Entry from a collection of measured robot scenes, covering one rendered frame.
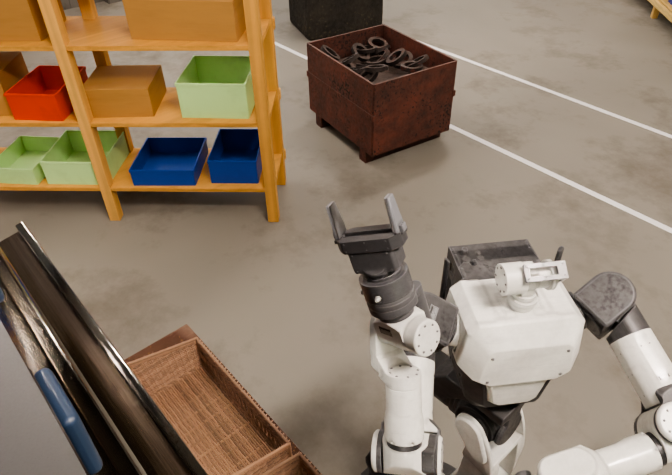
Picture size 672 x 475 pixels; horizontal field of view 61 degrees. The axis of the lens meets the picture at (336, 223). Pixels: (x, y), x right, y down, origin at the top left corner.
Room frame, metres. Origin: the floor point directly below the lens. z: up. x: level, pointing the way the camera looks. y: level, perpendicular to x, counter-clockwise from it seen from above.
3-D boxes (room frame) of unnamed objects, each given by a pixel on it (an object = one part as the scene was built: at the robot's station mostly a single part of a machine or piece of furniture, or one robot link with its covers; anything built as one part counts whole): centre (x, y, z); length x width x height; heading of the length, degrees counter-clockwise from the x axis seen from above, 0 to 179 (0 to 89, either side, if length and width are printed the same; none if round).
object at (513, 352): (0.91, -0.38, 1.26); 0.34 x 0.30 x 0.36; 96
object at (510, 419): (0.92, -0.34, 1.00); 0.28 x 0.13 x 0.18; 41
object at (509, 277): (0.85, -0.38, 1.46); 0.10 x 0.07 x 0.09; 96
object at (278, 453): (0.99, 0.50, 0.72); 0.56 x 0.49 x 0.28; 40
